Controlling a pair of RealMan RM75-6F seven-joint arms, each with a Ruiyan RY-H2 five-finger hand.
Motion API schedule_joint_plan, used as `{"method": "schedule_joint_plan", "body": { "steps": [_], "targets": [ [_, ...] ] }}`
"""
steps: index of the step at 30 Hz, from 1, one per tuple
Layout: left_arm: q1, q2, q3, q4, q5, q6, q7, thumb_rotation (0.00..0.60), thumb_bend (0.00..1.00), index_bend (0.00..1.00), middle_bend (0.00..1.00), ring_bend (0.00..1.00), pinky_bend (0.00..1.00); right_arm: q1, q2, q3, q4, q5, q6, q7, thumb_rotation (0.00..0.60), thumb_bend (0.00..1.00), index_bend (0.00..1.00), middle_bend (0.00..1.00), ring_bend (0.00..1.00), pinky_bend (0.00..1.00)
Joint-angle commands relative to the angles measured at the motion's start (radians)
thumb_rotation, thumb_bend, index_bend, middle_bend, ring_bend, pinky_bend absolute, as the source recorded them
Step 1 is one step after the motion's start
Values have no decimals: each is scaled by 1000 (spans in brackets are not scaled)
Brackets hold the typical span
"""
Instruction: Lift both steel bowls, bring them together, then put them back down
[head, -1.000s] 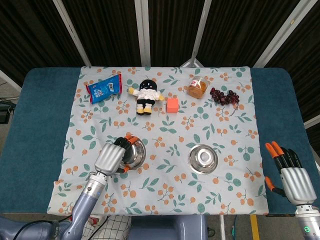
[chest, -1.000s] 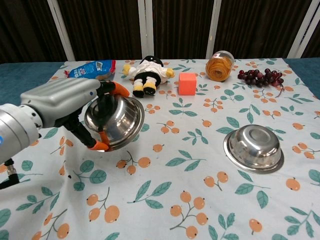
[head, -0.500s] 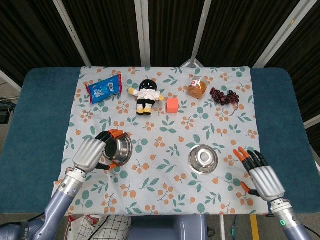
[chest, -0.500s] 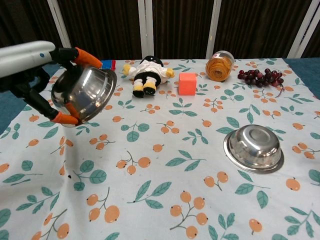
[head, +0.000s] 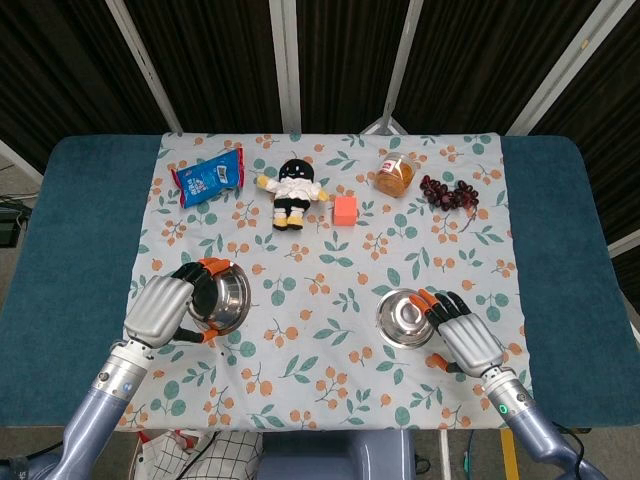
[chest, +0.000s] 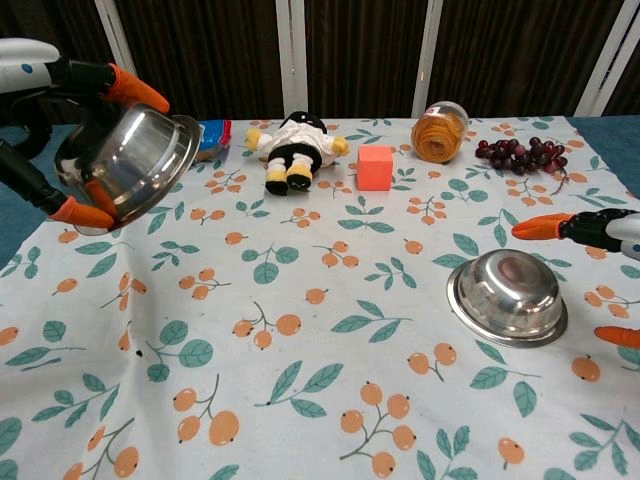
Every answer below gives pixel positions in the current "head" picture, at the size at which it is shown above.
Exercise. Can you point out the white black checkered bag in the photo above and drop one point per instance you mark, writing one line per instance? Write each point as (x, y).
(220, 457)

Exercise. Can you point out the blue snack bag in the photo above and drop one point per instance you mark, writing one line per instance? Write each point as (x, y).
(210, 179)

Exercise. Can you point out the right robot hand silver orange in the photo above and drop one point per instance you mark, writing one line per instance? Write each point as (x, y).
(470, 345)

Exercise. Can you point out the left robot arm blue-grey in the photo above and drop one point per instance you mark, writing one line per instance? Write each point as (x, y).
(100, 410)

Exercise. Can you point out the stainless steel bowl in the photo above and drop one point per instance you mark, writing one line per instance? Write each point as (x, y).
(227, 300)
(400, 320)

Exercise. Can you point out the black white plush doll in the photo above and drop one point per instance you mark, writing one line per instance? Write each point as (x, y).
(294, 192)

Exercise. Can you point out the dark red grape bunch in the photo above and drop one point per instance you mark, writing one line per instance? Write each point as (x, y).
(447, 194)

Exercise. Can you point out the left robot hand silver orange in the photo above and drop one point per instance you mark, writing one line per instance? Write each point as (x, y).
(155, 310)

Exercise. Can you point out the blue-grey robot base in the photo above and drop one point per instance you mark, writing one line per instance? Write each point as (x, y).
(335, 457)

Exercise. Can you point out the black box device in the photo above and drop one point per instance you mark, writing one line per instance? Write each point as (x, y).
(7, 225)

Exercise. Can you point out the white frame bar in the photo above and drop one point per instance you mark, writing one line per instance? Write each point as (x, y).
(285, 65)
(20, 162)
(145, 65)
(625, 245)
(406, 55)
(555, 75)

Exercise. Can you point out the white table leg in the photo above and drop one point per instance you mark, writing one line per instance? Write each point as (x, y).
(445, 455)

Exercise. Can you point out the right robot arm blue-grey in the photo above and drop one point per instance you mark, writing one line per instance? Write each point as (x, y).
(530, 425)

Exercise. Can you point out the floral patterned tablecloth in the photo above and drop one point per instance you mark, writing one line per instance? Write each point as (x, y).
(320, 250)

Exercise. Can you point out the clear jar with orange snacks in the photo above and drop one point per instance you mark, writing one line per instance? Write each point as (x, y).
(396, 176)

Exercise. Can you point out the orange cube block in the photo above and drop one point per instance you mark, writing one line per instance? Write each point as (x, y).
(345, 211)

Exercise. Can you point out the teal felt table cover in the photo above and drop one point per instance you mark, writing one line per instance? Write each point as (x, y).
(80, 225)

